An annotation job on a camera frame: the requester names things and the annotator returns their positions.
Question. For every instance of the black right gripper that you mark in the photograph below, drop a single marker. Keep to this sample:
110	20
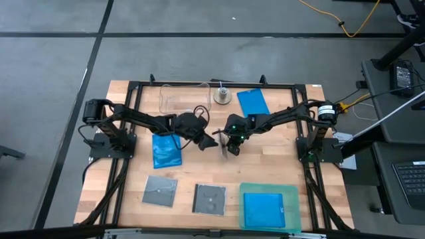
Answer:
237	137

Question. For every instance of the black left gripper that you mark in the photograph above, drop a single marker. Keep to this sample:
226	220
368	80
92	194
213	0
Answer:
194	127

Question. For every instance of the black white patterned jewel case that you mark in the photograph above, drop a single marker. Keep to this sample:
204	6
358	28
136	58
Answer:
224	149

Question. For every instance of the blue jewel case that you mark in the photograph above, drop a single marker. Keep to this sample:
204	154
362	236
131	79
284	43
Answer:
254	103
166	156
264	210

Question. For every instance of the clear jewel case black spine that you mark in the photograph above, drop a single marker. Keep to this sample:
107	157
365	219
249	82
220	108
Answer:
210	200

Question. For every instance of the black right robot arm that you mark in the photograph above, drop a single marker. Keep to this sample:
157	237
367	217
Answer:
282	116

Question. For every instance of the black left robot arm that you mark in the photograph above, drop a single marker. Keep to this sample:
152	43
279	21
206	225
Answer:
139	116

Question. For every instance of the clear plastic bin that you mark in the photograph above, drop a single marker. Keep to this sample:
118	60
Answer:
166	106

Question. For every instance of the translucent teal plastic bin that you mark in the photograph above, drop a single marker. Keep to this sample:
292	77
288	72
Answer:
295	206

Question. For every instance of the white paper sheet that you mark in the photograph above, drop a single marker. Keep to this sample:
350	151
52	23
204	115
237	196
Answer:
350	162

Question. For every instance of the silver and black boom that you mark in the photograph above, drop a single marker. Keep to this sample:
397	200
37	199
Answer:
362	137

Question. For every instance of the grey desk with keyboard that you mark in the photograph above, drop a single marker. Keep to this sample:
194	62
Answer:
388	199

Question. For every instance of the grey side desk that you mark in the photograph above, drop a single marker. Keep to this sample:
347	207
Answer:
398	116

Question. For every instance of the black crossbar with silver extrusions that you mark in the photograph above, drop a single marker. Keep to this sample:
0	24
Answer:
50	232

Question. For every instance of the black keyboard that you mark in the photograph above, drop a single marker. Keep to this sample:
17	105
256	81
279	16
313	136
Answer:
411	182

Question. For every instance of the black power adapter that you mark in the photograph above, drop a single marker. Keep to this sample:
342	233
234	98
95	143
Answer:
401	79

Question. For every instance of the black stand leg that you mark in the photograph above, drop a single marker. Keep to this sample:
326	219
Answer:
398	49

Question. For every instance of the black chair leg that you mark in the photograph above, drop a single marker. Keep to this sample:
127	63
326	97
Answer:
10	152

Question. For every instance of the person's shoe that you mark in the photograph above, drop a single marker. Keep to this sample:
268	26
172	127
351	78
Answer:
406	20

